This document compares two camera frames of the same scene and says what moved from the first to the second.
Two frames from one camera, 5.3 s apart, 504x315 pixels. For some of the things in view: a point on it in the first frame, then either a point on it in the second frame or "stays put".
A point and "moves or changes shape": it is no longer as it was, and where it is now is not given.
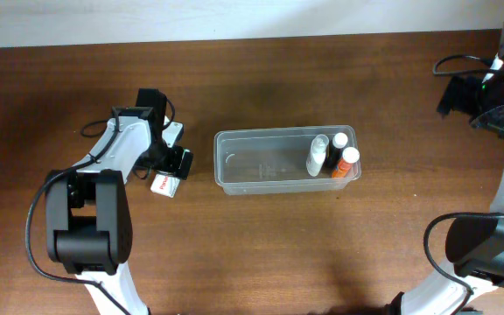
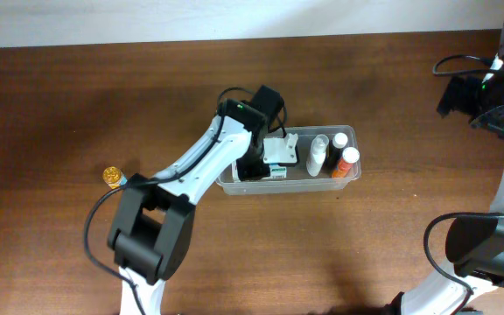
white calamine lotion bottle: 317,155 stays put
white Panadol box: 164,185 moves or changes shape
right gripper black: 450,99 stays put
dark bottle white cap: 335,150 stays put
